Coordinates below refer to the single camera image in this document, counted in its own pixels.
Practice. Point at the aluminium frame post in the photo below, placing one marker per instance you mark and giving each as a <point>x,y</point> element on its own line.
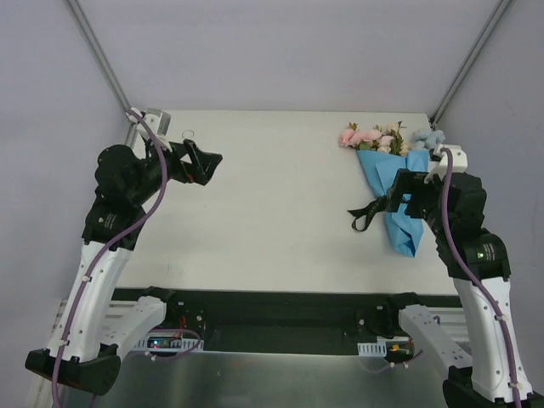
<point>96,50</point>
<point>496,17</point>

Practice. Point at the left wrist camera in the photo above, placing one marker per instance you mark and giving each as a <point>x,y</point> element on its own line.
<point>157,121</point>

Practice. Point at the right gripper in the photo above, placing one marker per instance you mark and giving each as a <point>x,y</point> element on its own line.
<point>416,197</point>

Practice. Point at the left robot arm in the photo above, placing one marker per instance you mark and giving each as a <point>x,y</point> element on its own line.
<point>113,224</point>

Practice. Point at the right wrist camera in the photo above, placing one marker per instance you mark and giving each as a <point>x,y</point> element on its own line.
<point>449,159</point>

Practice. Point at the artificial flower bunch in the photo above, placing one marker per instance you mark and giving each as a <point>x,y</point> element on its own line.
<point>389,139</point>

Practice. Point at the clear glass vase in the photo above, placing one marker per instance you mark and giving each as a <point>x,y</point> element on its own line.
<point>188,134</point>

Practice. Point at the blue wrapping paper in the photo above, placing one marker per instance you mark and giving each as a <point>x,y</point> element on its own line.
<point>380,169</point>

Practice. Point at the left white cable duct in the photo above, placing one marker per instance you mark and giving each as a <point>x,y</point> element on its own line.
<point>168,342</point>

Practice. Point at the white cable duct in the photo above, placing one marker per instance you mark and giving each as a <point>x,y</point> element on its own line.
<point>382,348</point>
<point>168,342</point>

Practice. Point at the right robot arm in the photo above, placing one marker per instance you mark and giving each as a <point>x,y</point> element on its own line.
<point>492,373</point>

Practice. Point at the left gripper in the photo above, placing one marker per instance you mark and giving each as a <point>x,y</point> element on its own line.
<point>187,161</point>

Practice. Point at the right aluminium frame post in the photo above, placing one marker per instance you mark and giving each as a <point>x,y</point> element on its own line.
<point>496,17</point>

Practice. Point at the right white cable duct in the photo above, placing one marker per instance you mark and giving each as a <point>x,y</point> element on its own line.
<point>382,348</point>

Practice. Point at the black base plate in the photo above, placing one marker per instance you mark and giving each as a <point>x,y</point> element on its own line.
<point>275,322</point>

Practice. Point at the left aluminium frame post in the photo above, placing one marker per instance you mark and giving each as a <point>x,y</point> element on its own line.
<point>96,50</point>

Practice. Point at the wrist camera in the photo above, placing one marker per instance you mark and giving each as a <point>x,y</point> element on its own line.
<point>157,121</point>
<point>449,159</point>

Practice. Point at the black printed ribbon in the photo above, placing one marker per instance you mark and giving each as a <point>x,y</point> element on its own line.
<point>368,213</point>

